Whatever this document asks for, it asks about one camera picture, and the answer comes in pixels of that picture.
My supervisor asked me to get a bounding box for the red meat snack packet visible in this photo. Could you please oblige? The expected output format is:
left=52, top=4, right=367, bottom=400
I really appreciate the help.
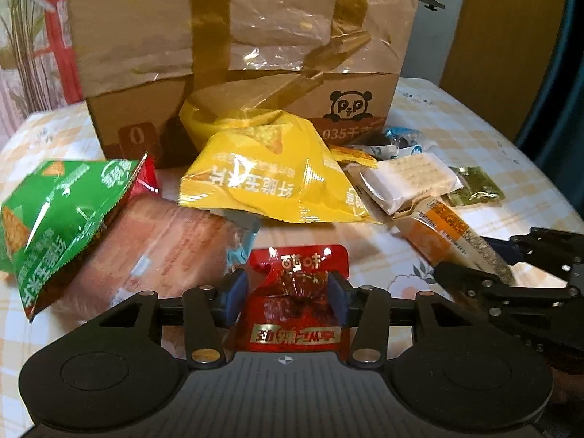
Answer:
left=235, top=244, right=350, bottom=360

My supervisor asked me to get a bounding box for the orange white snack bar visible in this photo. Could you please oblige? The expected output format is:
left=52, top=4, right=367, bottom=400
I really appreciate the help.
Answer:
left=393, top=197, right=516, bottom=286

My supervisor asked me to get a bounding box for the blue white round snack packet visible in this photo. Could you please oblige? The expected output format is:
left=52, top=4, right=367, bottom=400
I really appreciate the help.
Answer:
left=349, top=126, right=438, bottom=161

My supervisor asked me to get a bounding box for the green corn chip bag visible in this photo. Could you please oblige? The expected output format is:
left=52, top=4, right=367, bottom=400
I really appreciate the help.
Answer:
left=1, top=154, right=160, bottom=320

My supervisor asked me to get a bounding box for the brown bread loaf packet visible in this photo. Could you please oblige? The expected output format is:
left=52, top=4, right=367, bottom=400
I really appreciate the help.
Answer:
left=57, top=195, right=261, bottom=320

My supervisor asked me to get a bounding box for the white cracker packet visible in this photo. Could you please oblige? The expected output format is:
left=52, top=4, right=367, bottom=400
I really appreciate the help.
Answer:
left=346, top=152, right=462, bottom=216

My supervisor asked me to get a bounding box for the small green seaweed packet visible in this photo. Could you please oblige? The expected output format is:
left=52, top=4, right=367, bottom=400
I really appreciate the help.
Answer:
left=445, top=166, right=505, bottom=207

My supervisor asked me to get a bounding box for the yellow corn chip bag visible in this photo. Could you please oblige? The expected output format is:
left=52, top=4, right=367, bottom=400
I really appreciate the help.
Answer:
left=178, top=110, right=375, bottom=223

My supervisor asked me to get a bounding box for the teal curtain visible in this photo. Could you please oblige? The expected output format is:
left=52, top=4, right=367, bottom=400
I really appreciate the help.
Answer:
left=515, top=0, right=583, bottom=204

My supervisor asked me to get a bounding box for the checkered tablecloth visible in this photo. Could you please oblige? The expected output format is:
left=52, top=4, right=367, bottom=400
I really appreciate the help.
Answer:
left=1, top=78, right=583, bottom=437

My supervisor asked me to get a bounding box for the cardboard box with plastic liner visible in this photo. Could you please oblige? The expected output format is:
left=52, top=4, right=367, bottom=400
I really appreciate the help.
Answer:
left=67, top=0, right=419, bottom=167

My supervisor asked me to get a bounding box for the printed room scene backdrop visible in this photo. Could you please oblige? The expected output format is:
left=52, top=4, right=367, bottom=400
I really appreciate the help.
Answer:
left=1, top=0, right=83, bottom=143

